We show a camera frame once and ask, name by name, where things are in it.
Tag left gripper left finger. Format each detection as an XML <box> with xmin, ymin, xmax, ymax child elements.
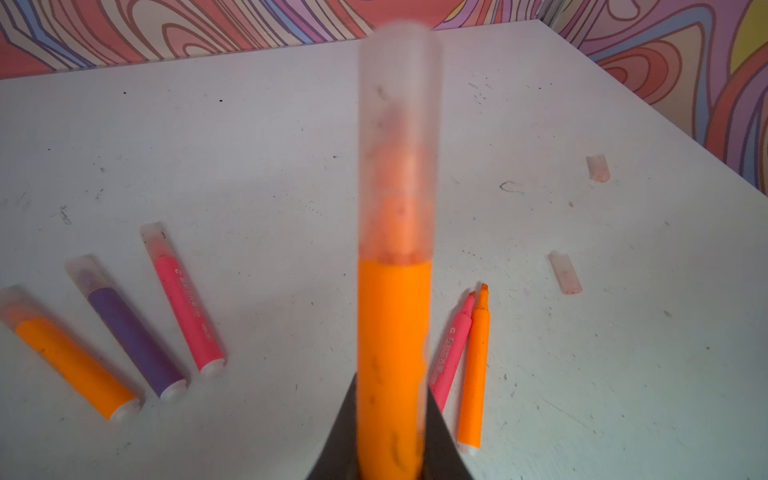
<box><xmin>306</xmin><ymin>374</ymin><xmax>359</xmax><ymax>480</ymax></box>

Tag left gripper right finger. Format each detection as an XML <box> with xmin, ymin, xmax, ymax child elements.
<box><xmin>421</xmin><ymin>389</ymin><xmax>473</xmax><ymax>480</ymax></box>

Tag orange pen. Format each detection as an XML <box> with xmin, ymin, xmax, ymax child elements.
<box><xmin>357</xmin><ymin>260</ymin><xmax>432</xmax><ymax>479</ymax></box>
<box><xmin>1</xmin><ymin>287</ymin><xmax>141</xmax><ymax>423</ymax></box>
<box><xmin>457</xmin><ymin>284</ymin><xmax>491</xmax><ymax>454</ymax></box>

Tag pink pen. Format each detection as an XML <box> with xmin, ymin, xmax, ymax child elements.
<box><xmin>140</xmin><ymin>222</ymin><xmax>226</xmax><ymax>377</ymax></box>
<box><xmin>429</xmin><ymin>292</ymin><xmax>476</xmax><ymax>411</ymax></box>

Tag purple pen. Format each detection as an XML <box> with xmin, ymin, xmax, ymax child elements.
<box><xmin>65</xmin><ymin>255</ymin><xmax>187</xmax><ymax>403</ymax></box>

